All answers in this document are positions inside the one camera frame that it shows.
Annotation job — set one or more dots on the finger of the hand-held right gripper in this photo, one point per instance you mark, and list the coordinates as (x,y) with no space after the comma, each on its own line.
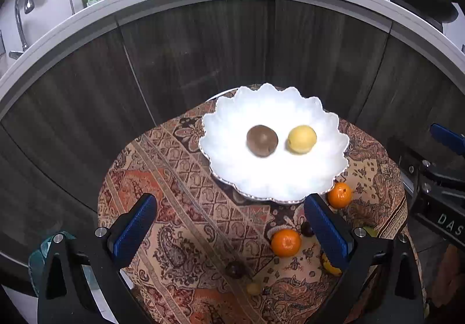
(448,138)
(445,176)

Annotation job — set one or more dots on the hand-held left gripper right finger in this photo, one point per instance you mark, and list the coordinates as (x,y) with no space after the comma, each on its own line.
(327,233)

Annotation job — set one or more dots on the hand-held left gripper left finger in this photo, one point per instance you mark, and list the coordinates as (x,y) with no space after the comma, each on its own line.
(134,233)

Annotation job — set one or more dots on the dark plum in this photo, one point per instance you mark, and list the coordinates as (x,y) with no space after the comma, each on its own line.
(307,229)
(235,269)

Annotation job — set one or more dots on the spotted yellow banana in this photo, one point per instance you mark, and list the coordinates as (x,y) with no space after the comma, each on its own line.
(330,266)

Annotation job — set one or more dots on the orange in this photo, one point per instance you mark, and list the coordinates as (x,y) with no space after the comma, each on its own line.
(286,243)
(340,195)

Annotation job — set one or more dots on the green apple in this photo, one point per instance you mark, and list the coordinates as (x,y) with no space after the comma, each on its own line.
(370,231)

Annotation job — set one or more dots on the white scalloped plate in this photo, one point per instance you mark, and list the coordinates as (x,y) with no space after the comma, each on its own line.
(272,179)

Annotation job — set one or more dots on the small tan fruit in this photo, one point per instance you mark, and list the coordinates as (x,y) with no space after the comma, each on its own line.
(254,288)

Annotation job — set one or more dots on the person's right forearm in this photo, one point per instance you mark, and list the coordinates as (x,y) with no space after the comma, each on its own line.
(450,273)

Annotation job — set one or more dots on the paisley patterned tablecloth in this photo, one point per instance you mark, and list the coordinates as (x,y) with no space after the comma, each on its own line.
(189,208)

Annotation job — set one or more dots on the yellow lemon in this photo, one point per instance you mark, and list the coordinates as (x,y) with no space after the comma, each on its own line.
(302,139)

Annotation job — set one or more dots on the teal plastic bag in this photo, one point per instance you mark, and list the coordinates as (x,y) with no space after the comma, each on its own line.
(38,262)

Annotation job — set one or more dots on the brown kiwi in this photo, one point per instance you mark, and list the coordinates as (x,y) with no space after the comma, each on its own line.
(262,140)

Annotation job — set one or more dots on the dark wood cabinet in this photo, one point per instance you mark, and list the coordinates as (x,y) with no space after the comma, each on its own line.
(199,55)

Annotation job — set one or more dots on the chrome faucet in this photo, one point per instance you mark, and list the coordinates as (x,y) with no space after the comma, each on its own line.
(21,19)

